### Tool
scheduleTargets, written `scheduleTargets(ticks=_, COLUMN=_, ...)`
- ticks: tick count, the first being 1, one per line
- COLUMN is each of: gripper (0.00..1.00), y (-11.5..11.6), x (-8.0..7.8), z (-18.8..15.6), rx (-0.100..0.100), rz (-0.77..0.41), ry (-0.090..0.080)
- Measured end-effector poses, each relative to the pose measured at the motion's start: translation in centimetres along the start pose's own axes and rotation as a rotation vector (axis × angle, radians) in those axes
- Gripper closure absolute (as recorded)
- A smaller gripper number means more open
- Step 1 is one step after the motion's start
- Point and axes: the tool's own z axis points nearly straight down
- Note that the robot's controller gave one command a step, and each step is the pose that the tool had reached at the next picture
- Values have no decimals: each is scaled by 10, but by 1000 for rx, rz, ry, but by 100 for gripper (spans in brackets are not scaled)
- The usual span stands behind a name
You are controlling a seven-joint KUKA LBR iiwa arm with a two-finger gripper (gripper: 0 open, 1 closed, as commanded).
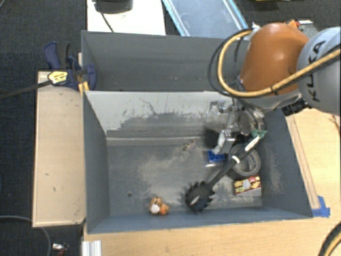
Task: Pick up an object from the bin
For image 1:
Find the grey metal bin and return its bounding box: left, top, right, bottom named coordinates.
left=79, top=30, right=314, bottom=235

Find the pale wood board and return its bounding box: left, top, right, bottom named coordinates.
left=31, top=70, right=87, bottom=228

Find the grey tape roll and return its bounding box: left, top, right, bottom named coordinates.
left=228, top=144, right=263, bottom=181

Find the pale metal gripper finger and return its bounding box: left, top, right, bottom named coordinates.
left=214, top=130, right=233, bottom=155
left=203, top=140, right=237, bottom=170

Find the small colourful printed box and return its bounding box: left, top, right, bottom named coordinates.
left=233, top=174, right=263, bottom=197

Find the black pasta spoon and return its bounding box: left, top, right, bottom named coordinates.
left=184, top=156, right=240, bottom=214

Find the orange toy animal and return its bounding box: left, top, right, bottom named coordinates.
left=148, top=196, right=171, bottom=216

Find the blue toy block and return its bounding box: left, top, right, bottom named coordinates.
left=207, top=149, right=226, bottom=163

